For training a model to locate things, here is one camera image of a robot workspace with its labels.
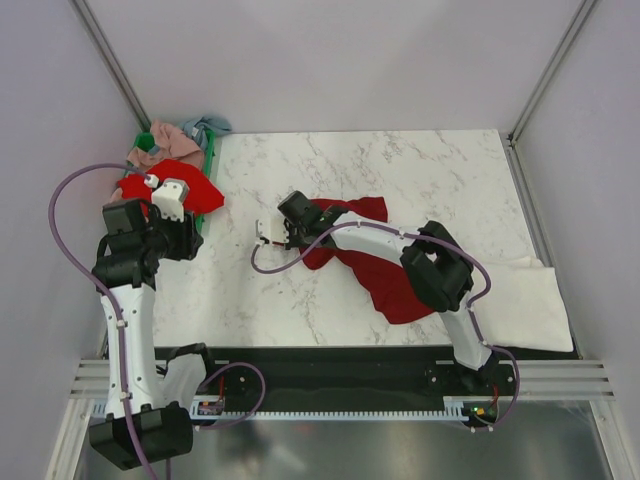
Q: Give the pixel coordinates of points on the aluminium corner post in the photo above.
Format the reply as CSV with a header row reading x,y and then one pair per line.
x,y
568,40
99,39

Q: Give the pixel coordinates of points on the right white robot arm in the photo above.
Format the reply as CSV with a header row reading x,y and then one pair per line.
x,y
440,274

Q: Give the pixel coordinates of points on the left aluminium corner post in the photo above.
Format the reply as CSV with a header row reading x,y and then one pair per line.
x,y
99,39

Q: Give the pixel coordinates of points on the blue grey t shirt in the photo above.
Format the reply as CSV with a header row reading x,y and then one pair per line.
x,y
195,128

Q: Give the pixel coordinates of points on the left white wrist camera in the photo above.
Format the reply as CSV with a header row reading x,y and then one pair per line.
x,y
168,196

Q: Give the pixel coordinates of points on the green plastic basket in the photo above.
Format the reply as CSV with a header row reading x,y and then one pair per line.
x,y
209,147

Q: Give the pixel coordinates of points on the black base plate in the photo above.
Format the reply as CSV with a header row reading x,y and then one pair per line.
x,y
244,386

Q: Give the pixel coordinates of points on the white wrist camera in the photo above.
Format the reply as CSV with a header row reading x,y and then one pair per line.
x,y
168,196
272,230

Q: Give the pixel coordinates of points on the pink t shirt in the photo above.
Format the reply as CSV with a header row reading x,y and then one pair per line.
x,y
164,141

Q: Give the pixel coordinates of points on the folded white t shirt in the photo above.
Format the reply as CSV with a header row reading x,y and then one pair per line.
x,y
524,307

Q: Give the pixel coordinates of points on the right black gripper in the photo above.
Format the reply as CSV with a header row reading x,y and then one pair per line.
x,y
292,242

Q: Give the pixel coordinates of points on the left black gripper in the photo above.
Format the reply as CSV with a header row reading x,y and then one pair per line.
x,y
189,241

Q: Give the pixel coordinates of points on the right aluminium corner post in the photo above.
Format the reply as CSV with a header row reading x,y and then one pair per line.
x,y
568,40

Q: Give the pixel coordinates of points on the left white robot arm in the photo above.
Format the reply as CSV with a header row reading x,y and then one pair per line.
x,y
147,413

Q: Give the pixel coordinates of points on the dark red t shirt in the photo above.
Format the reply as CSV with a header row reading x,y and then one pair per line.
x,y
386,283

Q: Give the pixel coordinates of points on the aluminium frame rail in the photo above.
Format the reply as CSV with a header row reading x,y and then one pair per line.
x,y
539,380

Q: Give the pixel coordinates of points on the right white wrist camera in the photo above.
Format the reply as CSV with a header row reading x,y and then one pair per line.
x,y
272,230

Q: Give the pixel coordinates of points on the white slotted cable duct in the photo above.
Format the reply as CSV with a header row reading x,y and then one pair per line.
x,y
209,408

